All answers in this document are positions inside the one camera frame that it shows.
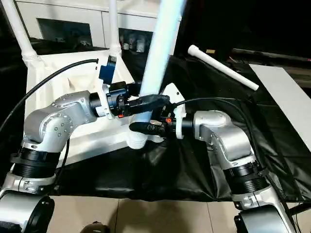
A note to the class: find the white cabinet with glass doors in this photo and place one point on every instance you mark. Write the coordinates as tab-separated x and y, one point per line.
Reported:
73	12

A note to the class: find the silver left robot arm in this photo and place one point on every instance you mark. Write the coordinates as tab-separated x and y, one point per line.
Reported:
48	126

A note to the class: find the flat white board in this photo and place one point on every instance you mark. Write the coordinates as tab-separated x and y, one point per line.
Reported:
286	97

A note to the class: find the white plastic table leg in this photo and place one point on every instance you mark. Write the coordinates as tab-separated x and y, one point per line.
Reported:
160	48
114	26
223	68
22	29

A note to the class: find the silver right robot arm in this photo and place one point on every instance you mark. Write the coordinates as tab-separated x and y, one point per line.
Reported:
228	141

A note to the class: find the black work mat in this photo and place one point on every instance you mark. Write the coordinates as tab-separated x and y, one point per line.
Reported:
194	170

